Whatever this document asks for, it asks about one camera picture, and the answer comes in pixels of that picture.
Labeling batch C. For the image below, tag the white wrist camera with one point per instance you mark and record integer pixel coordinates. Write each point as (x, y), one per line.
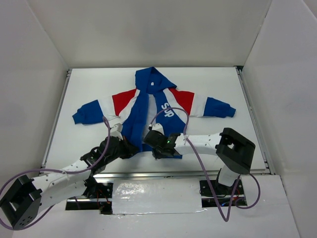
(115, 131)
(157, 127)

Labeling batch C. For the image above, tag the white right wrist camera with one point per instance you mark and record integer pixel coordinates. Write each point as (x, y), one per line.
(157, 127)

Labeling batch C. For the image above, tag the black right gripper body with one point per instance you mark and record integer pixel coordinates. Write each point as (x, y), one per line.
(149, 139)

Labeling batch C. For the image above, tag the aluminium table frame rail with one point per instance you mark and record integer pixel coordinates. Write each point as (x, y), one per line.
(69, 141)

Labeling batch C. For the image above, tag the blue white red hooded jacket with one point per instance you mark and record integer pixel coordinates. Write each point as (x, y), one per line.
(154, 98)

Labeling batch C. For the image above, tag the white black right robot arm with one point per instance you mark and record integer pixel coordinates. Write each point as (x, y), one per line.
(235, 151)

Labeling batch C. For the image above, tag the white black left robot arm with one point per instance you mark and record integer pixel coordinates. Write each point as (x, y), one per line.
(27, 197)

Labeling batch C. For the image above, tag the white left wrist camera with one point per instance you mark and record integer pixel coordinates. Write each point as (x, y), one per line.
(115, 131)

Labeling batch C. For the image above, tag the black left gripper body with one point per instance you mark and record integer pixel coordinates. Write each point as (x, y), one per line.
(126, 148)

